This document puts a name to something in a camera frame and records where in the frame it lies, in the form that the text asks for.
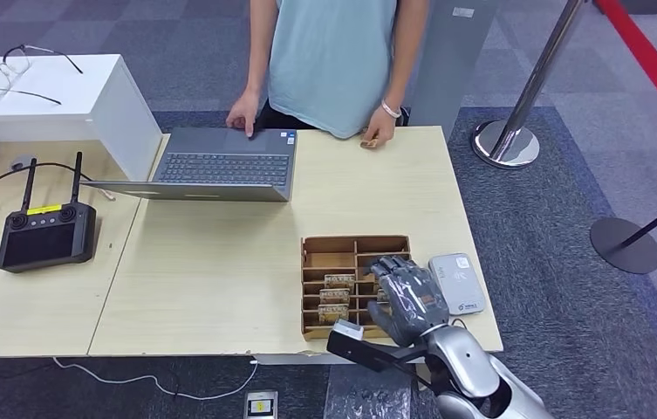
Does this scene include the grey standing panel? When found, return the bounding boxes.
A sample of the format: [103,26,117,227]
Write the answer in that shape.
[407,0,500,143]

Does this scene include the floor socket device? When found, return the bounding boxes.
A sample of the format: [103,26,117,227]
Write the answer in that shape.
[243,390,279,419]

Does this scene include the grey laptop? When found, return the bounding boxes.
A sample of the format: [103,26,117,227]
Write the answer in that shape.
[81,127,299,204]

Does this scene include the black rimmed eyeglasses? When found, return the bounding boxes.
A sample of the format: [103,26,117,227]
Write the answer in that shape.
[0,44,85,107]

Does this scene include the chrome stanchion post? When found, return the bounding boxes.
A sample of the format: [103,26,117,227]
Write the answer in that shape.
[470,0,589,171]

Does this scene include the person's right hand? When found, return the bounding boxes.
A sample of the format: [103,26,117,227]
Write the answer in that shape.
[225,90,262,140]

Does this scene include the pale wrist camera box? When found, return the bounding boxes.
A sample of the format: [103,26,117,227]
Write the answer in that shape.
[332,319,366,343]

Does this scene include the plastic wrapped dark panel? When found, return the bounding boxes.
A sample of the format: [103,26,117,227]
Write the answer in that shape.
[322,363,434,419]

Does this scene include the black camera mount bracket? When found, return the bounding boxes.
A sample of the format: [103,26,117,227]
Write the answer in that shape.
[325,330,431,374]

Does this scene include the grey card reader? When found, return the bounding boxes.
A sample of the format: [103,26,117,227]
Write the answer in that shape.
[427,252,487,317]

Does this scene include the black remote controller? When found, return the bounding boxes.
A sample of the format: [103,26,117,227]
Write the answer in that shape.
[0,152,99,275]

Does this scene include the black stanchion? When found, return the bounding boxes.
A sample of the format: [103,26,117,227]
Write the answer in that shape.
[588,187,657,277]

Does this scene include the red barrier belt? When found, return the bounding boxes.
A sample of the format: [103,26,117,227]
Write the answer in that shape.
[592,0,657,144]

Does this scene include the person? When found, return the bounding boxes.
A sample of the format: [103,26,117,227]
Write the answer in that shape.
[256,0,400,141]

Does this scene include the wooden card organizer box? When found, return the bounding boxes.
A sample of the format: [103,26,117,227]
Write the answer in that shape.
[300,234,413,340]

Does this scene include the white box riser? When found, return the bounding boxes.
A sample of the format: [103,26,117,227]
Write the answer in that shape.
[0,54,164,183]

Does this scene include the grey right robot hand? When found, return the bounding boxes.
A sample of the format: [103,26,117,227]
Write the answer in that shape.
[365,255,452,348]

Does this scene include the hotel key card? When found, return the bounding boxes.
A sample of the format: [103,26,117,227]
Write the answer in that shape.
[324,273,357,291]
[317,303,351,326]
[318,287,352,306]

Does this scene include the white floor cable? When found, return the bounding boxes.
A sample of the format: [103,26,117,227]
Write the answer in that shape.
[52,356,260,402]

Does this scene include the person's left hand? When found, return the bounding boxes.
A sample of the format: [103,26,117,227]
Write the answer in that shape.
[360,106,397,149]

